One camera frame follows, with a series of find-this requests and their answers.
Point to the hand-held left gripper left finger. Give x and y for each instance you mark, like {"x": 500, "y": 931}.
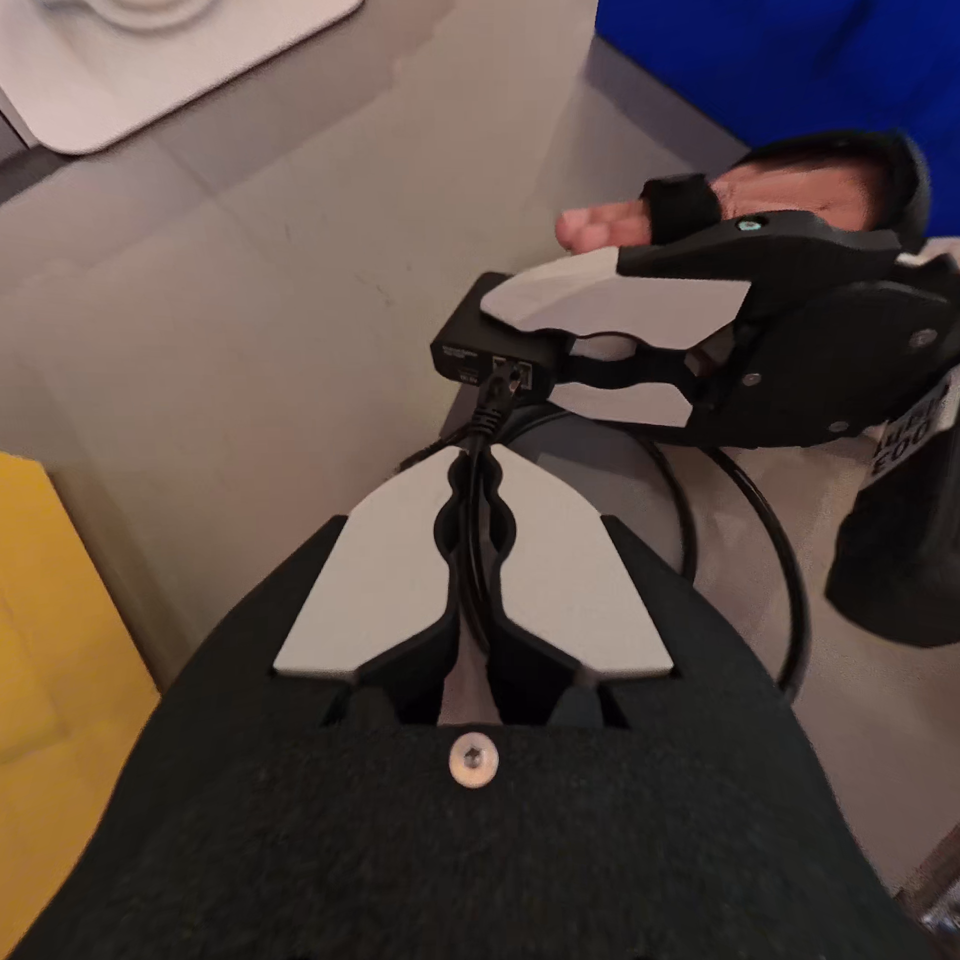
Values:
{"x": 368, "y": 600}

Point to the person's right hand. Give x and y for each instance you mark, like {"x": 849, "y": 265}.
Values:
{"x": 593, "y": 225}

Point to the yellow plastic bin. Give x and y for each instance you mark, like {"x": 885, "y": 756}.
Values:
{"x": 60, "y": 720}

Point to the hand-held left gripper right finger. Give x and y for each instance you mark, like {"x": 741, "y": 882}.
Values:
{"x": 593, "y": 600}

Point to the black ethernet port adapter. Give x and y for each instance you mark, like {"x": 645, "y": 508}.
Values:
{"x": 468, "y": 348}

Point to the blue plastic bin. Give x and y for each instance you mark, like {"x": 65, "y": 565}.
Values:
{"x": 780, "y": 60}

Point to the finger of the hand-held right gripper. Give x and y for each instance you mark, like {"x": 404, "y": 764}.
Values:
{"x": 630, "y": 402}
{"x": 630, "y": 300}

